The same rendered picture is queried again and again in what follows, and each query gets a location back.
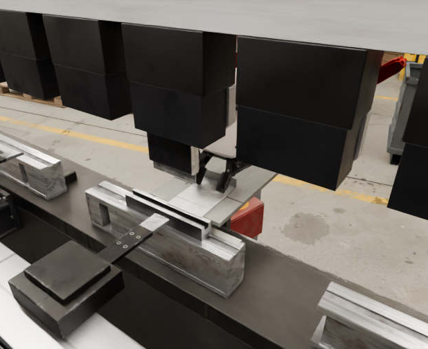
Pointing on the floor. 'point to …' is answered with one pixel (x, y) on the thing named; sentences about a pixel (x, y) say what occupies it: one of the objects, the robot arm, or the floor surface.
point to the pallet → (26, 96)
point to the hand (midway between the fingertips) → (210, 179)
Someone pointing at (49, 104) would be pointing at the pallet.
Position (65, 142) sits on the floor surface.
